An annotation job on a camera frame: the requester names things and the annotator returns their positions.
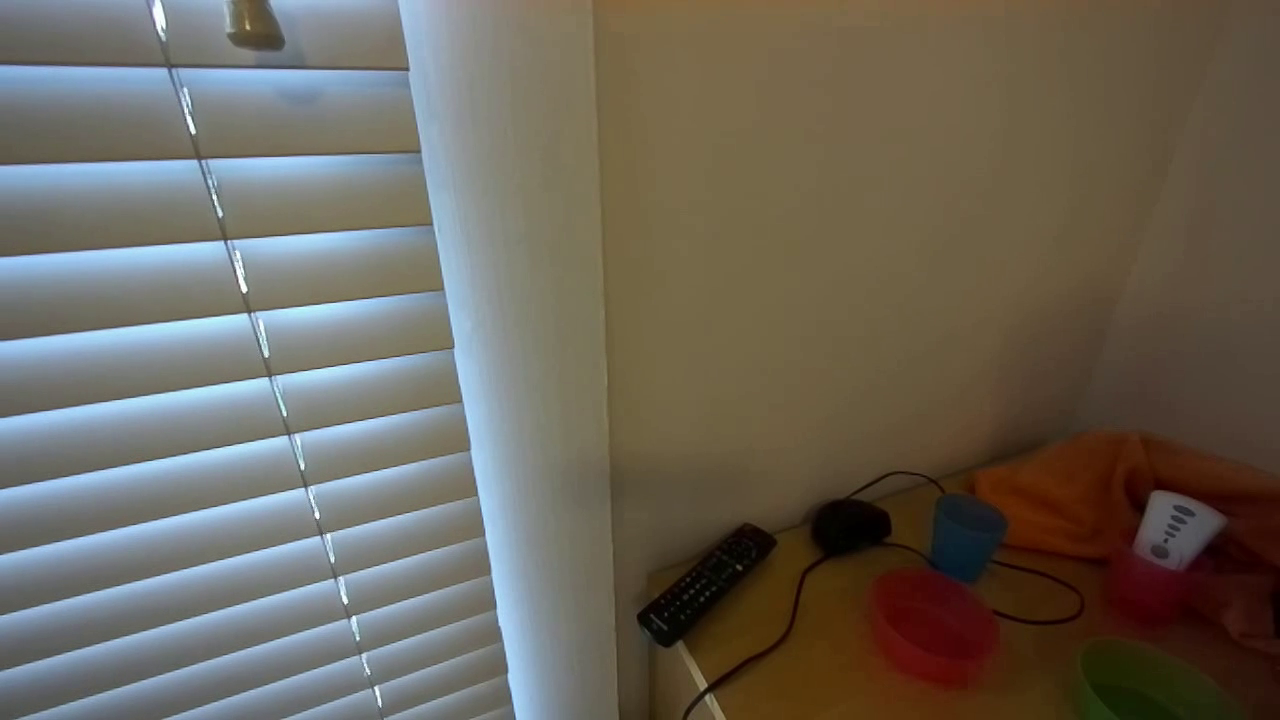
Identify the red plastic bowl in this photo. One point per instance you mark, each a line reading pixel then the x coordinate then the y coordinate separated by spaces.
pixel 928 627

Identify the green plastic bowl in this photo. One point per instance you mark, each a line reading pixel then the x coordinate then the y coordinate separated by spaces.
pixel 1133 683

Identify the blue plastic cup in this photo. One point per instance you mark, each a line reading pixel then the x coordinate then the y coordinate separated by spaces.
pixel 967 537

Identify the red plastic cup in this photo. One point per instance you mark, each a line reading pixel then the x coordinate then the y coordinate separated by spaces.
pixel 1145 588

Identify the orange towel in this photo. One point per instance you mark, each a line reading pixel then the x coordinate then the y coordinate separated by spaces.
pixel 1084 495

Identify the wooden dresser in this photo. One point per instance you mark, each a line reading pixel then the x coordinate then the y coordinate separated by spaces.
pixel 792 642

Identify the white window blinds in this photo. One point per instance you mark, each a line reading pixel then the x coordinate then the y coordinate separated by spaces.
pixel 235 459

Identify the black remote control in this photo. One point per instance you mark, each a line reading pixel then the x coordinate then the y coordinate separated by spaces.
pixel 688 597

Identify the black round device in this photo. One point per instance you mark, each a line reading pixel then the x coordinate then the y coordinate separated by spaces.
pixel 851 525

